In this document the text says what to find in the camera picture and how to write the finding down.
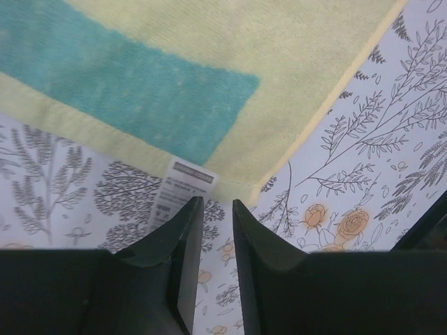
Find green yellow cloth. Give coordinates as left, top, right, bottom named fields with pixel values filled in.
left=0, top=0, right=409, bottom=233

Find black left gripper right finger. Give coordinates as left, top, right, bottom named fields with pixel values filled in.
left=233, top=200, right=446, bottom=334

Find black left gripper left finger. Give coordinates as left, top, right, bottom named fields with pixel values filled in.
left=1, top=197, right=204, bottom=334

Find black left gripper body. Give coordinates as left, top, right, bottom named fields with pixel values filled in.
left=396, top=192, right=447, bottom=251

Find floral patterned table mat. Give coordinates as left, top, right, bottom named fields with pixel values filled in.
left=1, top=1, right=446, bottom=252

